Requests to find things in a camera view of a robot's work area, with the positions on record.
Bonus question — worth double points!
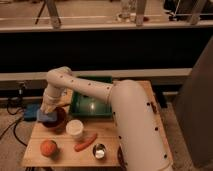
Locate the white plastic cup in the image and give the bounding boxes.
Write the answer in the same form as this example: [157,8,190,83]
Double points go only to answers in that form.
[66,119,84,139]

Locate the blue box on floor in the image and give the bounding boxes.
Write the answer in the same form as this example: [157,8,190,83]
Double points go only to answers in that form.
[24,103,40,121]

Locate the blue sponge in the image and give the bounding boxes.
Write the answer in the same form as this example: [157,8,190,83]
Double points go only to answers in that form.
[37,110,57,122]

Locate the orange carrot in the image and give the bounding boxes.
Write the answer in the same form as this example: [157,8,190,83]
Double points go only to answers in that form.
[74,133,98,152]

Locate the green plastic tray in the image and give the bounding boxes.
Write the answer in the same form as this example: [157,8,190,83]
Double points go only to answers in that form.
[68,75,116,119]

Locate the grey panel at right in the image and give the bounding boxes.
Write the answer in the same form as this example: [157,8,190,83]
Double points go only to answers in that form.
[173,36,213,170]

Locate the wooden table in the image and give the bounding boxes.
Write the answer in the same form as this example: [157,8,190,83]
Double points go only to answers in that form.
[22,83,173,167]

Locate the dark purple plate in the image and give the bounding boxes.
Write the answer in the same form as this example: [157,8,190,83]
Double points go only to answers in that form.
[117,146,127,171]

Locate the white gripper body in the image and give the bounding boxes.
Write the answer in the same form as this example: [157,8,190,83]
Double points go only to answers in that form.
[40,97,58,114]

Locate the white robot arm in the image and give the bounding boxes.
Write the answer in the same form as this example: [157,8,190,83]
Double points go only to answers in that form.
[38,67,173,171]

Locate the orange round fruit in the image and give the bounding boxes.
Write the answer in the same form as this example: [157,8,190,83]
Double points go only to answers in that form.
[40,140,58,157]

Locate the small metal bowl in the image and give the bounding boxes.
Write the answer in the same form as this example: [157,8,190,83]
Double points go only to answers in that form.
[92,143,106,160]

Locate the black cables on floor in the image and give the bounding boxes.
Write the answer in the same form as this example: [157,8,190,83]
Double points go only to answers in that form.
[0,96,28,148]

